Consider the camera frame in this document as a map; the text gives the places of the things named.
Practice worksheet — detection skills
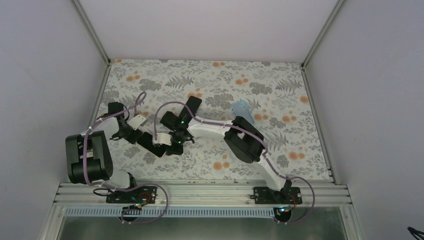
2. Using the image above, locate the black phone from case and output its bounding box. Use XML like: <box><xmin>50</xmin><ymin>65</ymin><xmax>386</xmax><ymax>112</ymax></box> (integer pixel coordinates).
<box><xmin>179</xmin><ymin>96</ymin><xmax>202</xmax><ymax>122</ymax></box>

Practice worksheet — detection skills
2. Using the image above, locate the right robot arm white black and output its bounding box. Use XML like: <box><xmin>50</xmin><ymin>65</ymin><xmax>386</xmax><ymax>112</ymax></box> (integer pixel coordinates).
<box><xmin>152</xmin><ymin>111</ymin><xmax>292</xmax><ymax>204</ymax></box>

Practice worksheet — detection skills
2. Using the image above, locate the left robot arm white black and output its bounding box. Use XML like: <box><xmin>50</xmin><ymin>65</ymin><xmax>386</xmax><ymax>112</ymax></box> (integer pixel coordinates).
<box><xmin>65</xmin><ymin>102</ymin><xmax>147</xmax><ymax>203</ymax></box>

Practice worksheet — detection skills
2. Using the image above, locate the black bare phone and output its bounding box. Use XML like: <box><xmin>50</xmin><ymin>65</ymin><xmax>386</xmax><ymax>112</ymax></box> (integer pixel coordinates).
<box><xmin>136</xmin><ymin>132</ymin><xmax>166</xmax><ymax>158</ymax></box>

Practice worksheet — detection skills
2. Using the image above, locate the floral patterned table mat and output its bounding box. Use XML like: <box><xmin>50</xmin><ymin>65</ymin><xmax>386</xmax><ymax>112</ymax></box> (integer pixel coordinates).
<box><xmin>97</xmin><ymin>59</ymin><xmax>330</xmax><ymax>181</ymax></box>

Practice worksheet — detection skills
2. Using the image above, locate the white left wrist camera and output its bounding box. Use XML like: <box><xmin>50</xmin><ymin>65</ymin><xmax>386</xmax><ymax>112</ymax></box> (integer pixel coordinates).
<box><xmin>127</xmin><ymin>114</ymin><xmax>147</xmax><ymax>130</ymax></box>

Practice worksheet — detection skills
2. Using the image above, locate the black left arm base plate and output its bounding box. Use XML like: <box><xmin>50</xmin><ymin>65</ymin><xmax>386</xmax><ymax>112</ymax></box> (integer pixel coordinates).
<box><xmin>105</xmin><ymin>185</ymin><xmax>158</xmax><ymax>205</ymax></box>

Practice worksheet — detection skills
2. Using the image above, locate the aluminium front rail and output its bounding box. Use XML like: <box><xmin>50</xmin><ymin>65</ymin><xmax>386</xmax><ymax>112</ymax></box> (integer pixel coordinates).
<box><xmin>53</xmin><ymin>180</ymin><xmax>353</xmax><ymax>207</ymax></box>

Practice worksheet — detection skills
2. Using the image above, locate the white slotted cable duct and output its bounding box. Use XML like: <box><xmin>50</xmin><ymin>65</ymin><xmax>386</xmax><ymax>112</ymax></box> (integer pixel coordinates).
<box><xmin>64</xmin><ymin>206</ymin><xmax>286</xmax><ymax>219</ymax></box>

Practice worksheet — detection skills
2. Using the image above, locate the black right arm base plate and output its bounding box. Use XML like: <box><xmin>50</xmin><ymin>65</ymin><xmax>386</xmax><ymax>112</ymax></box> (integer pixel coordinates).
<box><xmin>249</xmin><ymin>186</ymin><xmax>303</xmax><ymax>205</ymax></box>

